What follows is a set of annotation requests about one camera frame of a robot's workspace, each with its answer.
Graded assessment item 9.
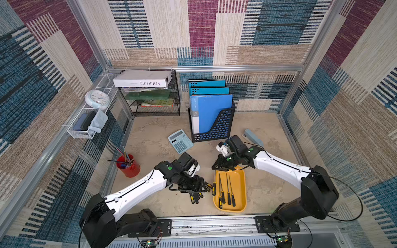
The black wire shelf rack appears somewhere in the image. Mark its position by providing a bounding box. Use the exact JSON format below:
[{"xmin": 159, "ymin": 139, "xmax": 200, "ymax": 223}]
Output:
[{"xmin": 118, "ymin": 70, "xmax": 181, "ymax": 117}]

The white round clock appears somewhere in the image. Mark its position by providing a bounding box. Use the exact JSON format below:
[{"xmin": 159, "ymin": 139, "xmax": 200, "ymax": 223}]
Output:
[{"xmin": 85, "ymin": 89, "xmax": 111, "ymax": 110}]

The grey blue stapler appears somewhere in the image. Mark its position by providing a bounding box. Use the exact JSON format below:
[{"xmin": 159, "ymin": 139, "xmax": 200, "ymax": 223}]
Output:
[{"xmin": 242, "ymin": 129, "xmax": 264, "ymax": 147}]

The red pen cup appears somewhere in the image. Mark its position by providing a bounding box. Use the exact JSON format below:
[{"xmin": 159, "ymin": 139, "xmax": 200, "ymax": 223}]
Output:
[{"xmin": 116, "ymin": 154, "xmax": 141, "ymax": 178}]

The yellow plastic storage tray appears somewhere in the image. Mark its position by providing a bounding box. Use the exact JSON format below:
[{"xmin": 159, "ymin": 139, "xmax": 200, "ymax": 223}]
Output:
[{"xmin": 213, "ymin": 166, "xmax": 247, "ymax": 213}]

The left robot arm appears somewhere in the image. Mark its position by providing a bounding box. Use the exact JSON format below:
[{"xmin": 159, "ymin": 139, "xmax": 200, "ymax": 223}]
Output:
[{"xmin": 79, "ymin": 153, "xmax": 211, "ymax": 248}]

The blue folder front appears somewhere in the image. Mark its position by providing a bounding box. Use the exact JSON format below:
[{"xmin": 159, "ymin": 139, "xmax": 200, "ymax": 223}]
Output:
[{"xmin": 190, "ymin": 95, "xmax": 233, "ymax": 134}]

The dark object in basket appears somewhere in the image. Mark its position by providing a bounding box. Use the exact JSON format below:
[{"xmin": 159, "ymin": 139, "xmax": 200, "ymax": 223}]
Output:
[{"xmin": 72, "ymin": 111, "xmax": 96, "ymax": 131}]

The green book on shelf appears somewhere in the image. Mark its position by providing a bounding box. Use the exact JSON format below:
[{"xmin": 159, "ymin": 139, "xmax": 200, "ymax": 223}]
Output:
[{"xmin": 125, "ymin": 89, "xmax": 171, "ymax": 101}]

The teal folder back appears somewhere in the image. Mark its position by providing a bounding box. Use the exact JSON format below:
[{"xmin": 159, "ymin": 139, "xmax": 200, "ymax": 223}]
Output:
[{"xmin": 188, "ymin": 80, "xmax": 226, "ymax": 87}]

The teal folder middle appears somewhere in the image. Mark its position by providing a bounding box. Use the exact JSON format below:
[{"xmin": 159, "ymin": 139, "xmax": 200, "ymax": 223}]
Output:
[{"xmin": 189, "ymin": 87, "xmax": 230, "ymax": 96}]

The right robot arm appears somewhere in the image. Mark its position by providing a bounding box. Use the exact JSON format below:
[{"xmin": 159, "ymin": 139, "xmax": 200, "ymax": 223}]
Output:
[{"xmin": 212, "ymin": 135, "xmax": 339, "ymax": 231}]

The white folio box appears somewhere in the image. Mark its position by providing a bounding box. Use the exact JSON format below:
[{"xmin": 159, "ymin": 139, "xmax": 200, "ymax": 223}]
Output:
[{"xmin": 113, "ymin": 70, "xmax": 172, "ymax": 88}]

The black mesh file holder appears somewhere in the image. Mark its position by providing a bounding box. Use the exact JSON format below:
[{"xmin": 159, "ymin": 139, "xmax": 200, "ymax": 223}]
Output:
[{"xmin": 188, "ymin": 102, "xmax": 236, "ymax": 143}]

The white wire wall basket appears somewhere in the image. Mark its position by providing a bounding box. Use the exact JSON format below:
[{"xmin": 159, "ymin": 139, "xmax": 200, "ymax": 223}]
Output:
[{"xmin": 67, "ymin": 73, "xmax": 118, "ymax": 139}]

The teal folder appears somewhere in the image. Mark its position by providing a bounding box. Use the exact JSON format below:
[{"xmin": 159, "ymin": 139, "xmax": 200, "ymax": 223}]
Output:
[
  {"xmin": 189, "ymin": 87, "xmax": 230, "ymax": 96},
  {"xmin": 188, "ymin": 80, "xmax": 226, "ymax": 87}
]

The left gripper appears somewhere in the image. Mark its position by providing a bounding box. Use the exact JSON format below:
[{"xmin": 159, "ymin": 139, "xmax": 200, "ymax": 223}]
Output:
[{"xmin": 177, "ymin": 172, "xmax": 208, "ymax": 193}]

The light blue cloth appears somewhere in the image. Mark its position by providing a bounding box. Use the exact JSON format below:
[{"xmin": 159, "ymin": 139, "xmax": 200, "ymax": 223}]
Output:
[{"xmin": 87, "ymin": 110, "xmax": 108, "ymax": 135}]

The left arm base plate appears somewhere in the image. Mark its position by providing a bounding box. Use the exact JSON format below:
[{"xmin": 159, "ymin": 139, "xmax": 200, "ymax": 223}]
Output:
[{"xmin": 127, "ymin": 219, "xmax": 172, "ymax": 239}]

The light blue calculator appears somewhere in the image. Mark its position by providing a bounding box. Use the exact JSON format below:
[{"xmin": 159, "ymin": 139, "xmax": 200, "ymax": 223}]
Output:
[{"xmin": 168, "ymin": 129, "xmax": 193, "ymax": 154}]

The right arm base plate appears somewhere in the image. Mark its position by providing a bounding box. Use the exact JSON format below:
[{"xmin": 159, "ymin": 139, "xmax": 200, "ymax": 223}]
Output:
[{"xmin": 254, "ymin": 216, "xmax": 300, "ymax": 234}]

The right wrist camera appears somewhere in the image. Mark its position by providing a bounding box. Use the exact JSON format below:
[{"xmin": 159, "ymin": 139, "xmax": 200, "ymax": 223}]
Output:
[{"xmin": 216, "ymin": 142, "xmax": 232, "ymax": 157}]

